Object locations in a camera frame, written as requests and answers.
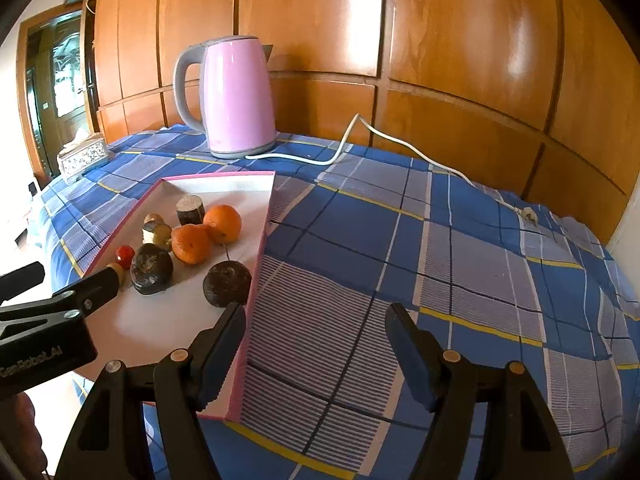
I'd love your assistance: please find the white tray with pink rim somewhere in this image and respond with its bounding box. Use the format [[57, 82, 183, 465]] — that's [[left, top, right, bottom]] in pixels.
[[75, 170, 277, 423]]

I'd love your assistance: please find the person's left hand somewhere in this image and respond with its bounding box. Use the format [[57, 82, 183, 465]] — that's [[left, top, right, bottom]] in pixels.
[[0, 392, 46, 478]]

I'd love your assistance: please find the wooden glass door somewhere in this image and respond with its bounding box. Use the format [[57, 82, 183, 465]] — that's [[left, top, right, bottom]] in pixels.
[[25, 10, 98, 181]]

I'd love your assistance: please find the cut dark-skinned fruit chunk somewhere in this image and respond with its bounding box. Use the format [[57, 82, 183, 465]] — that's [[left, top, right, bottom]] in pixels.
[[142, 223, 173, 251]]

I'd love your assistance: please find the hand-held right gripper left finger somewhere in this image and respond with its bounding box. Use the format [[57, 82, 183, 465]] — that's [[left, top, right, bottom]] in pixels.
[[65, 302, 247, 480]]

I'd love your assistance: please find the orange tangerine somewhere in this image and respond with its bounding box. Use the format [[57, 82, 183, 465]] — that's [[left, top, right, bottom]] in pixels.
[[170, 224, 212, 266], [203, 204, 243, 244]]

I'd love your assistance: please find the blue plaid bedsheet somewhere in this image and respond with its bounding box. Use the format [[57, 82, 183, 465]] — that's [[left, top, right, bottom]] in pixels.
[[37, 127, 640, 480]]

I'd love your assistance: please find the pink electric kettle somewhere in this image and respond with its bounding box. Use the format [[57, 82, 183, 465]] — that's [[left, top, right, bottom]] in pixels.
[[173, 35, 278, 160]]

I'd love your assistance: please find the dark wrinkled fruit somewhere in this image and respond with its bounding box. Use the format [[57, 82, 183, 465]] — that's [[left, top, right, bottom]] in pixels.
[[130, 243, 174, 295]]

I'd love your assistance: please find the wooden panelled wardrobe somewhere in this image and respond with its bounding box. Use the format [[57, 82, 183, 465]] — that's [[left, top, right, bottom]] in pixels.
[[82, 0, 640, 246]]

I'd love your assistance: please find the silver patterned tissue box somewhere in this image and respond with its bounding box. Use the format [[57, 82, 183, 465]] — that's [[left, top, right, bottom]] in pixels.
[[56, 129, 109, 185]]

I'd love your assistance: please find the dark round fruit with stem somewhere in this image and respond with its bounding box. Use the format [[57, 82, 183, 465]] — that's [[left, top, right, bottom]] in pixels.
[[202, 261, 252, 308]]

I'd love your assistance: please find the white power cable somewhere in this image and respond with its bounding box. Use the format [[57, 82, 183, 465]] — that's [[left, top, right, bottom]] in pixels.
[[245, 113, 538, 223]]

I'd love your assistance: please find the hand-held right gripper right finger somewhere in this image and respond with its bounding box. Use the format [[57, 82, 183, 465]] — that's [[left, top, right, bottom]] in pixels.
[[385, 302, 576, 480]]

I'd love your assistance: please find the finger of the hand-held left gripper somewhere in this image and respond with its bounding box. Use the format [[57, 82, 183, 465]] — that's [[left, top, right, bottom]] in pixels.
[[0, 261, 46, 306], [50, 266, 121, 318]]

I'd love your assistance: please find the dark sugarcane piece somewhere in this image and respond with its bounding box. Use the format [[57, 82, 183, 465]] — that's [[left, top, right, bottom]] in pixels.
[[176, 196, 206, 226]]

